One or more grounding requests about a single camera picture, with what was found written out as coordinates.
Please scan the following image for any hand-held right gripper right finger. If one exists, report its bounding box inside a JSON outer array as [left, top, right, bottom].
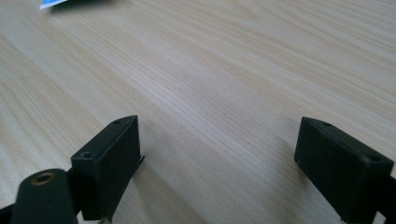
[[293, 116, 395, 224]]

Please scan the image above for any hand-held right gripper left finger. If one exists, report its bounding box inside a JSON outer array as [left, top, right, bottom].
[[70, 115, 146, 222]]

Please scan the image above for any blue and white packet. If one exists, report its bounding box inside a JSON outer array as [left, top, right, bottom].
[[39, 0, 70, 10]]

